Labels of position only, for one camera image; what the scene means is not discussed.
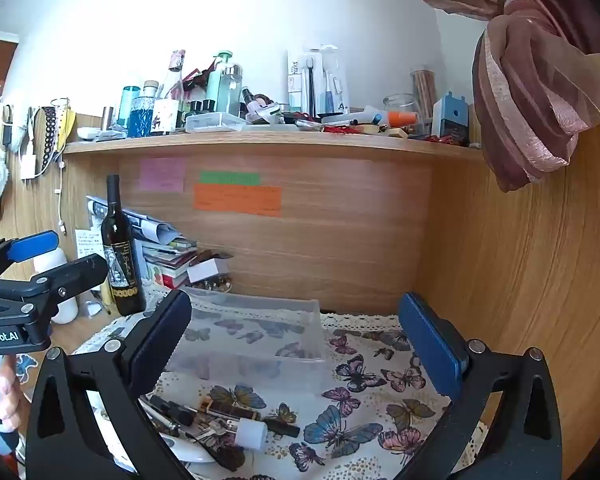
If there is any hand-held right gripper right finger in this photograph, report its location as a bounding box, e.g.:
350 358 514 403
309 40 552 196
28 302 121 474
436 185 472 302
397 291 563 480

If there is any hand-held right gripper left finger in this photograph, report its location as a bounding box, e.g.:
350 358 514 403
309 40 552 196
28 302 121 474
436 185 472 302
26 289 193 480

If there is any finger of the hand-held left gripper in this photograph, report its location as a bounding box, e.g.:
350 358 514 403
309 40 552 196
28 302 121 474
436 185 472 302
0 254 110 319
0 231 61 282

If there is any dark tube with orange end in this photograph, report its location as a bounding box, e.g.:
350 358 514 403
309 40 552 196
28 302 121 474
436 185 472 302
200 395 261 421

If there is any clear plastic container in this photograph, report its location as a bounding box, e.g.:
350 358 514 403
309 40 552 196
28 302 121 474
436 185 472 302
169 286 328 383

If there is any bunch of keys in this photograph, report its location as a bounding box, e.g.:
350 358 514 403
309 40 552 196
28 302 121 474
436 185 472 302
195 420 238 441

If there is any white capped tube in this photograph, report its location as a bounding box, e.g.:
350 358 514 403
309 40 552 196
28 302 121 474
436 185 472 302
235 419 269 448

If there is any small black stick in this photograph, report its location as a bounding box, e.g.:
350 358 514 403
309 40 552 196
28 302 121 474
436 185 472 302
262 417 301 438

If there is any person's left hand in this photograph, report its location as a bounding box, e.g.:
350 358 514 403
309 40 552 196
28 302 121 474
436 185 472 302
0 357 25 433

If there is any white paper note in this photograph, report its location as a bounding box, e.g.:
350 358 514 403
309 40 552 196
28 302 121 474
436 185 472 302
75 229 103 281

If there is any white plastic bottle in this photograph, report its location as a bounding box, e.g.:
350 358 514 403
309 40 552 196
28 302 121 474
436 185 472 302
32 247 79 325

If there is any dark wine bottle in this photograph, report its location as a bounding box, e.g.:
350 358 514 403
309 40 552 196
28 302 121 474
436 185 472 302
101 175 147 317

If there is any jar of small items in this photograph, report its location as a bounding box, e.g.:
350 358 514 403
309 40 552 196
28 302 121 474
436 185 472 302
192 275 233 293

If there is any small white box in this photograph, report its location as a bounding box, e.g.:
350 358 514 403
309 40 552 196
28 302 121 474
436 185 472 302
186 258 231 283

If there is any stack of books and magazines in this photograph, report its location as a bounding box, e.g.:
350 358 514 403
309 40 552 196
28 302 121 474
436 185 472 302
86 195 199 291

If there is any butterfly print tablecloth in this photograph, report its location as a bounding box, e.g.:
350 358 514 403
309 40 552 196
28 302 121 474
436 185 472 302
72 285 486 480

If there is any white dish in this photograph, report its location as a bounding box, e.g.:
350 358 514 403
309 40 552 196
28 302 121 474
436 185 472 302
160 430 216 463

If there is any yellow cloth item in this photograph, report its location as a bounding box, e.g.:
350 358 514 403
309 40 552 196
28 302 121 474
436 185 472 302
55 107 77 153

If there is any pink sticky note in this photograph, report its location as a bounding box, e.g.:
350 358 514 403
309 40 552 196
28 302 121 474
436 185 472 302
139 157 187 192

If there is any orange sticky note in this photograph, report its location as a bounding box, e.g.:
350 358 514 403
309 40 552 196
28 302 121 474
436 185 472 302
194 185 282 217

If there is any teal glass cup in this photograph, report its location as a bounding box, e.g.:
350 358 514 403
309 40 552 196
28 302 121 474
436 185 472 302
117 86 142 128

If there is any blue glass bottle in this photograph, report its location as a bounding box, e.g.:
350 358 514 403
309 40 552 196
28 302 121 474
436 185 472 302
127 81 160 138

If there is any green sticky note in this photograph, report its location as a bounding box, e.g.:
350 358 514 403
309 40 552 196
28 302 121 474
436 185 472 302
200 171 261 187

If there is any clear labelled glass bottle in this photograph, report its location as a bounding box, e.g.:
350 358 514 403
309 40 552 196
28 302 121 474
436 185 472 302
152 50 187 136

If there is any clear plastic box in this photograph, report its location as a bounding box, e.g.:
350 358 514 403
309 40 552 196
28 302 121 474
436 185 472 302
185 112 247 133

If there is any wooden shelf board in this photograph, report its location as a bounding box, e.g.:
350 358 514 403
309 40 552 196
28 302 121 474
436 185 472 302
62 127 486 163

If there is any orange capped glue tube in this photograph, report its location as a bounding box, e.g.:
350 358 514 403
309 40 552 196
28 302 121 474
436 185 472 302
380 111 420 127

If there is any blue pencil sharpener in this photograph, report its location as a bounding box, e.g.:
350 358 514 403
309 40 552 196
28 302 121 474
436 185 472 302
432 92 473 143

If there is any green pump bottle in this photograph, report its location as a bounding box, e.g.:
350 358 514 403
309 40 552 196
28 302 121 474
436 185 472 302
205 51 243 117

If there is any glass jar with sticks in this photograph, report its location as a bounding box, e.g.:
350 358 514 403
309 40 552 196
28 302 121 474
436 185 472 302
411 67 438 121

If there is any brown curtain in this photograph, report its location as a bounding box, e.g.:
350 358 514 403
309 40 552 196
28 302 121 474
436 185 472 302
386 0 600 193

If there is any blue toothbrush package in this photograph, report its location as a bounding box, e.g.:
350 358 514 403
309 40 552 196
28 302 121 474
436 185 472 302
321 45 351 116

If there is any black toothbrush package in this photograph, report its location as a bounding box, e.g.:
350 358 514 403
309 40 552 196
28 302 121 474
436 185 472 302
286 49 326 114

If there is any white hanging cable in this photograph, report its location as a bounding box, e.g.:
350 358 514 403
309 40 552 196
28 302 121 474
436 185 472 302
55 155 68 236

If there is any white charger with cable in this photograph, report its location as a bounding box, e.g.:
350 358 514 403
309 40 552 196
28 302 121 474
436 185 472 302
20 107 63 181

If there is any patterned strap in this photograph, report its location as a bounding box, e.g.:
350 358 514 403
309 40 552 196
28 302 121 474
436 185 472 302
40 105 61 173

